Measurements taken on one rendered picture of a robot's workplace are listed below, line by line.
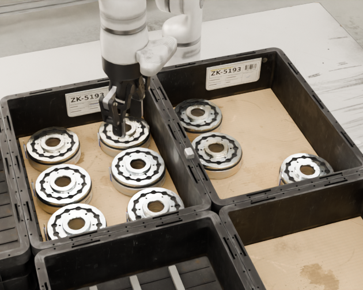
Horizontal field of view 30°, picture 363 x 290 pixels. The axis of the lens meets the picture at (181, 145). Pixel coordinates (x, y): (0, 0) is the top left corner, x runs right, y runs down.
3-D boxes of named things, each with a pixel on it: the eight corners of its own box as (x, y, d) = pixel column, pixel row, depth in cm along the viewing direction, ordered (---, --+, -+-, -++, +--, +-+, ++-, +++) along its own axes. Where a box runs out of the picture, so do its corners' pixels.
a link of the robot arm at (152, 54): (153, 79, 101) (152, 44, 97) (89, 59, 104) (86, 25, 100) (180, 48, 107) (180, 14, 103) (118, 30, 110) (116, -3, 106)
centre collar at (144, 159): (122, 160, 129) (121, 157, 128) (147, 155, 130) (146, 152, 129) (128, 177, 125) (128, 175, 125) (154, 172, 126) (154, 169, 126)
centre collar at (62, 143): (38, 138, 133) (37, 136, 132) (63, 133, 134) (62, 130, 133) (42, 155, 129) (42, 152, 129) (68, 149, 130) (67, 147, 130)
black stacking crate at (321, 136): (148, 114, 146) (147, 72, 139) (272, 90, 154) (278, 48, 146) (212, 252, 119) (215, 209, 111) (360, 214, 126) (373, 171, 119)
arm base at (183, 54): (160, 83, 172) (159, 26, 161) (195, 80, 173) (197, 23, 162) (164, 106, 166) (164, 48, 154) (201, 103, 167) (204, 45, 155)
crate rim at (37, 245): (0, 106, 133) (-3, 96, 131) (146, 79, 140) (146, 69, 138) (34, 261, 105) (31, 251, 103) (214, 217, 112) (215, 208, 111)
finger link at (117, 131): (114, 108, 111) (116, 131, 115) (105, 118, 109) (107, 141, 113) (122, 110, 111) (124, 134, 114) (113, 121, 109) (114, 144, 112)
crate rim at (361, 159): (146, 79, 140) (146, 69, 138) (278, 54, 147) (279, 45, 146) (214, 217, 112) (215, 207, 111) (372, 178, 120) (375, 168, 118)
